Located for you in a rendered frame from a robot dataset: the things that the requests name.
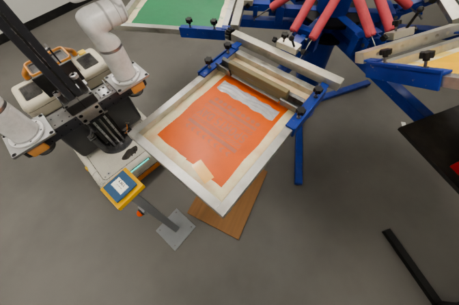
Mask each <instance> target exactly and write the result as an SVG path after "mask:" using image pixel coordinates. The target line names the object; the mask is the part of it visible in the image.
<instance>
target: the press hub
mask: <svg viewBox="0 0 459 305"><path fill-rule="evenodd" d="M329 1H330V0H318V1H317V0H316V1H315V3H314V4H313V5H317V11H312V10H310V11H309V13H308V15H307V16H306V18H305V20H306V21H307V22H309V23H312V22H313V21H314V20H315V19H317V17H319V15H321V13H323V11H324V9H325V7H326V6H327V4H328V2H329ZM349 8H355V6H354V2H353V0H340V2H339V3H338V5H337V7H336V8H335V10H334V12H333V13H332V15H331V17H330V19H329V20H328V22H327V23H326V25H325V26H324V29H323V31H324V34H323V35H322V36H321V37H320V40H319V43H318V46H317V49H316V50H315V51H314V52H313V53H311V52H309V53H308V54H307V55H306V56H305V57H304V58H303V60H304V61H307V62H309V63H311V64H314V65H315V66H318V67H319V68H322V69H325V68H326V65H327V62H328V60H329V57H330V55H331V52H332V50H333V47H334V46H335V45H339V41H338V40H337V39H336V38H335V37H334V36H333V35H332V34H331V32H332V31H333V30H343V29H346V26H345V24H344V23H343V22H341V21H340V20H339V19H338V18H337V17H340V16H344V15H346V16H347V17H348V18H349V19H350V20H351V21H352V22H354V23H355V24H356V25H358V24H359V23H360V22H361V21H360V19H359V16H358V14H357V13H351V12H348V11H349ZM297 78H299V79H301V80H302V81H305V82H307V83H309V84H311V85H313V86H316V85H317V86H318V84H319V83H318V82H316V81H313V80H311V79H310V78H307V77H306V76H303V75H302V74H299V73H298V74H297Z"/></svg>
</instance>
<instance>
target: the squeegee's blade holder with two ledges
mask: <svg viewBox="0 0 459 305"><path fill-rule="evenodd" d="M232 77H233V78H235V79H236V80H238V81H240V82H242V83H244V84H245V85H247V86H249V87H251V88H252V89H254V90H256V91H258V92H260V93H262V94H264V95H265V96H267V97H269V98H270V99H272V100H274V101H276V102H278V101H279V99H277V98H276V97H274V96H272V95H270V94H269V93H266V92H265V91H262V90H261V89H259V88H257V87H256V86H254V85H252V84H250V83H248V82H247V81H244V80H242V79H241V78H239V77H237V76H235V75H234V74H233V75H232Z"/></svg>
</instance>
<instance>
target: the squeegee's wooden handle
mask: <svg viewBox="0 0 459 305"><path fill-rule="evenodd" d="M228 68H229V70H231V75H233V74H234V75H235V76H237V77H239V78H241V79H242V80H244V81H247V82H248V83H250V84H252V85H254V86H256V87H257V88H259V89H261V90H262V91H265V92H266V93H269V94H270V95H272V96H274V97H276V98H277V99H279V101H280V98H283V99H284V100H286V101H287V100H288V96H289V93H290V90H289V89H287V88H285V87H283V86H281V85H279V84H277V83H276V82H274V81H272V80H270V79H268V78H266V77H264V76H262V75H260V74H258V73H257V72H254V71H253V70H250V69H249V68H246V67H244V66H243V65H241V64H239V63H237V62H235V61H233V60H231V61H229V63H228Z"/></svg>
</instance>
